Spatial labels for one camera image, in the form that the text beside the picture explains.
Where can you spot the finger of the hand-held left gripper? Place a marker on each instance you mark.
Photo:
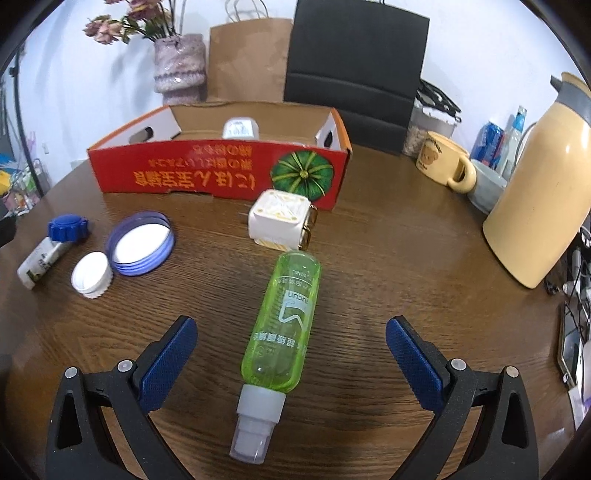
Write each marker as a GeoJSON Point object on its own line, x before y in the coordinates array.
{"type": "Point", "coordinates": [5, 230]}

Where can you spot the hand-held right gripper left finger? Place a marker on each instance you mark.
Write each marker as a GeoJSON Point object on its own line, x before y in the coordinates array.
{"type": "Point", "coordinates": [166, 364]}

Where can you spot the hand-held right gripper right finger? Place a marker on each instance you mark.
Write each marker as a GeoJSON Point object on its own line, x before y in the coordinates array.
{"type": "Point", "coordinates": [415, 364]}

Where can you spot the small white bottle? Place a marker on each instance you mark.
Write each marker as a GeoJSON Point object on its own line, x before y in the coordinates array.
{"type": "Point", "coordinates": [39, 265]}

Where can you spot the clear spray bottle cap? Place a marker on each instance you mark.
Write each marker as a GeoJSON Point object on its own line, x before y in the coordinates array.
{"type": "Point", "coordinates": [247, 445]}

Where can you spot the green spray bottle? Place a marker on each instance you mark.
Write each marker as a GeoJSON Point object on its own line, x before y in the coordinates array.
{"type": "Point", "coordinates": [281, 323]}

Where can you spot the large blue-rimmed lid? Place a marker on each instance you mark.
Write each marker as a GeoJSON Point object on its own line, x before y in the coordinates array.
{"type": "Point", "coordinates": [138, 244]}

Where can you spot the cream cube plug adapter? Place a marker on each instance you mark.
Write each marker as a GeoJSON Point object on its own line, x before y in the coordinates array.
{"type": "Point", "coordinates": [277, 217]}

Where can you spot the red cardboard box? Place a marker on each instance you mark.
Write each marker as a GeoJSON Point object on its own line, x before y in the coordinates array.
{"type": "Point", "coordinates": [184, 177]}

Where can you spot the clear plastic jar with label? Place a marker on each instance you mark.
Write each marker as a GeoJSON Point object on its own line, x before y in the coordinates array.
{"type": "Point", "coordinates": [240, 129]}

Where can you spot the cluttered storage cart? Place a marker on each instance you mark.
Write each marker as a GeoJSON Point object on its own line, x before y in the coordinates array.
{"type": "Point", "coordinates": [21, 194]}

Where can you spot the blue notched cap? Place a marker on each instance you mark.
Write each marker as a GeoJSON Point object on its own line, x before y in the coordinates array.
{"type": "Point", "coordinates": [67, 226]}

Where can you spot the ribbed white cap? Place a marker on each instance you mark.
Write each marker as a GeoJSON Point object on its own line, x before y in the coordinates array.
{"type": "Point", "coordinates": [90, 274]}

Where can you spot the black phone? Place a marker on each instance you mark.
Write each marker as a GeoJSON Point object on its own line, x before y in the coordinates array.
{"type": "Point", "coordinates": [570, 346]}

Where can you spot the black light stand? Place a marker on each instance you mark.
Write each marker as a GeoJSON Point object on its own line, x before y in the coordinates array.
{"type": "Point", "coordinates": [15, 69]}

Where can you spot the cream yellow thermos jug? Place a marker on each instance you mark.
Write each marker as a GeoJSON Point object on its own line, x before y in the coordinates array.
{"type": "Point", "coordinates": [535, 207]}

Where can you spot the yellow bear mug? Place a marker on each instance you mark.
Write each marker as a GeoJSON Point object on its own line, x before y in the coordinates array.
{"type": "Point", "coordinates": [438, 157]}

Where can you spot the dried rose bouquet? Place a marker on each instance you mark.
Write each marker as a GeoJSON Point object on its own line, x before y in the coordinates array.
{"type": "Point", "coordinates": [108, 27]}

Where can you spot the glass jar with clip lid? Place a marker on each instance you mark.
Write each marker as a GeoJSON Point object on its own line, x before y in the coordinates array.
{"type": "Point", "coordinates": [415, 134]}

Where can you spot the blue drink can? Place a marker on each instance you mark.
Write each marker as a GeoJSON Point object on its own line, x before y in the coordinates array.
{"type": "Point", "coordinates": [487, 143]}

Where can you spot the pink textured vase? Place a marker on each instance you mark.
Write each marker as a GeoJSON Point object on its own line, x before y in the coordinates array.
{"type": "Point", "coordinates": [180, 69]}

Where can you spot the clear bottle with blue cap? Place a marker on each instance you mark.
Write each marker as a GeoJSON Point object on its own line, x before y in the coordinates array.
{"type": "Point", "coordinates": [512, 138]}

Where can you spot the brown paper bag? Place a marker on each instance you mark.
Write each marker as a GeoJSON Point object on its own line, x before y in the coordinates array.
{"type": "Point", "coordinates": [249, 60]}

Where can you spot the black paper bag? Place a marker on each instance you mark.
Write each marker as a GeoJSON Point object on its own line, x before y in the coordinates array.
{"type": "Point", "coordinates": [355, 69]}

